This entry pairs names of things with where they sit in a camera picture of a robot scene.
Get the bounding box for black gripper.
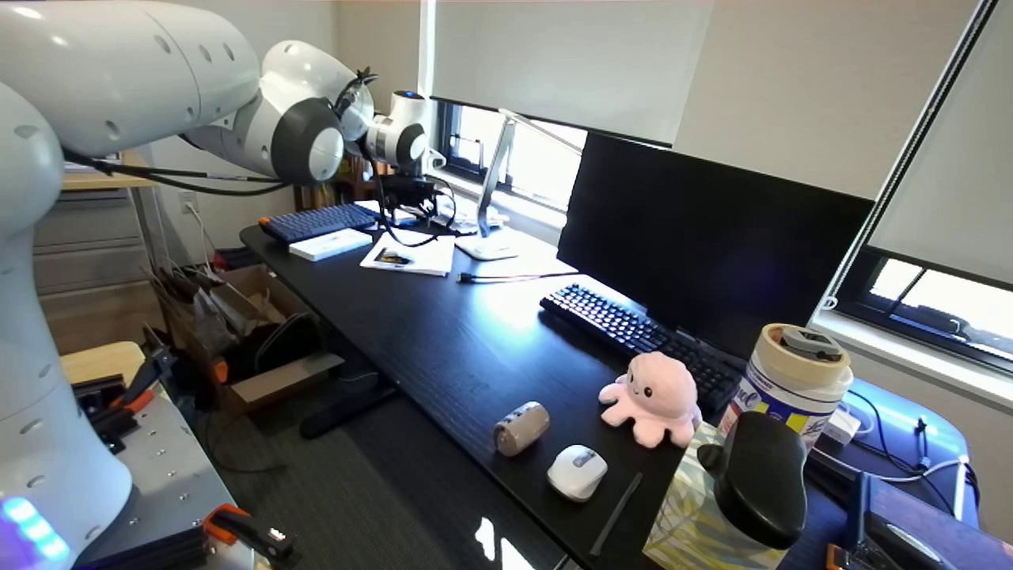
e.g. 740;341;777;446
376;170;461;245

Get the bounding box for large white printed paper sheet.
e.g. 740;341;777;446
358;232;455;282

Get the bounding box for white desk lamp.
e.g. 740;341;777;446
452;106;589;266

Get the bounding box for cardboard box with tools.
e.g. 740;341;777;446
153;263;349;407

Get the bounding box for black mechanical keyboard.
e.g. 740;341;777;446
537;278;747;422

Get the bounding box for wide white roller blind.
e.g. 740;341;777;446
431;0;716;149

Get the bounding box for grey striped cylinder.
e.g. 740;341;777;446
490;400;554;459

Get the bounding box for black computer monitor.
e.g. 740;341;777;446
554;126;879;361

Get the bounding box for pink octopus plush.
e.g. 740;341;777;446
595;347;704;451

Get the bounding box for white computer mouse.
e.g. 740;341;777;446
546;444;612;503

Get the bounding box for orange black clamp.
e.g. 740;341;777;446
201;501;301;562
72;345;177;439

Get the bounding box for wooden block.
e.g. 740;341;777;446
57;340;150;389

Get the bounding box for metal robot mounting table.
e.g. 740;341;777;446
72;375;241;570

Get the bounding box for black pen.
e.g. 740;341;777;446
585;469;647;560

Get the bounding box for patterned tissue box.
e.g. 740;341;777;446
642;422;789;570

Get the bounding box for wipes canister with white lid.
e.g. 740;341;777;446
718;318;855;457

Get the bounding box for black oval object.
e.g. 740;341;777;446
698;407;810;551

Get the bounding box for fabric sofa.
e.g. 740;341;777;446
780;375;1013;570

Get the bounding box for narrow white roller blind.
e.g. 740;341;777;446
865;0;1013;292

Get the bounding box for black looped gripper cable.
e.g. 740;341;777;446
374;200;449;253

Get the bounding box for black robot cable harness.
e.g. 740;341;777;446
59;145;297;201

